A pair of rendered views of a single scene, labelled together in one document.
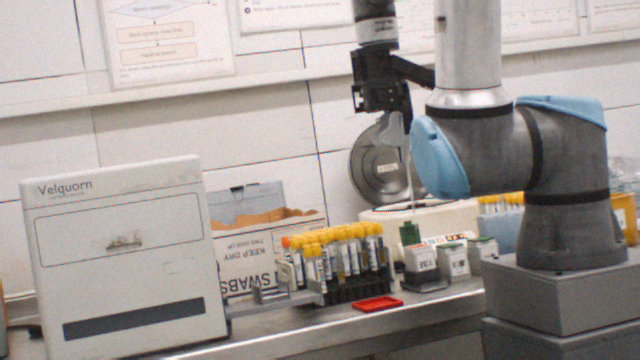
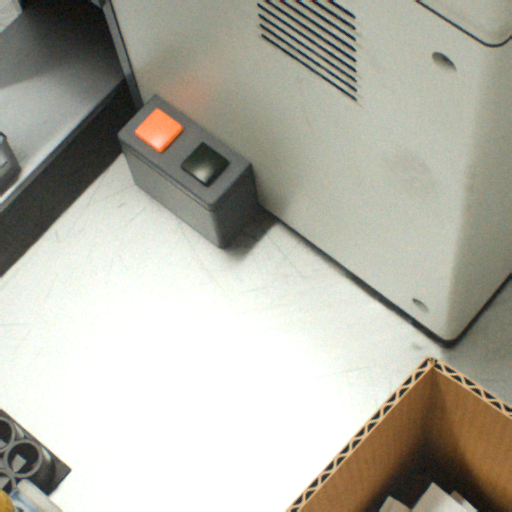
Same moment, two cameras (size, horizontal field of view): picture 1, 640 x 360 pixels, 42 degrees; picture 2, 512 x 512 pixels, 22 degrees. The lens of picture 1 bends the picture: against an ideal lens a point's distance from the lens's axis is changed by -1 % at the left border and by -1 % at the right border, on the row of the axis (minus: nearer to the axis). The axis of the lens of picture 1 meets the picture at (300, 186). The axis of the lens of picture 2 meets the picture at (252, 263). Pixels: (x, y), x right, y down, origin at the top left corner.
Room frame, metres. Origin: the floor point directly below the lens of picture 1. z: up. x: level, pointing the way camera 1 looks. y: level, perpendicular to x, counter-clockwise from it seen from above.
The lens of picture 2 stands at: (1.74, 0.08, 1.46)
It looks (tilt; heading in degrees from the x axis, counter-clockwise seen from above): 66 degrees down; 159
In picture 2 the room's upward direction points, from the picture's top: 12 degrees counter-clockwise
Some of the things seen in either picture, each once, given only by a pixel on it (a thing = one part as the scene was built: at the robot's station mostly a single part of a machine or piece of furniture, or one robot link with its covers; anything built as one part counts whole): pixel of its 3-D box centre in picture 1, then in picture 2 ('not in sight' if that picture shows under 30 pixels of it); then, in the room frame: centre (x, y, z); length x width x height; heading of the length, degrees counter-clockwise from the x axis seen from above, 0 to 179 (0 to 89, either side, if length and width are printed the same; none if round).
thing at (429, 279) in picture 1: (422, 278); not in sight; (1.51, -0.20, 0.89); 0.09 x 0.05 x 0.04; 18
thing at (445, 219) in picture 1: (422, 231); not in sight; (1.84, -0.25, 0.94); 0.30 x 0.24 x 0.12; 8
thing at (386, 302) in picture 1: (377, 304); not in sight; (1.41, -0.10, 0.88); 0.07 x 0.07 x 0.01; 17
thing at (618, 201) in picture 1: (588, 223); not in sight; (1.66, -0.56, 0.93); 0.13 x 0.13 x 0.10; 22
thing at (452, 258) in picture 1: (452, 262); not in sight; (1.54, -0.26, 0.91); 0.05 x 0.04 x 0.07; 17
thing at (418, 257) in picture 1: (420, 263); not in sight; (1.51, -0.19, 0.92); 0.05 x 0.04 x 0.06; 18
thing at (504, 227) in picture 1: (507, 237); not in sight; (1.63, -0.39, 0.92); 0.10 x 0.07 x 0.10; 99
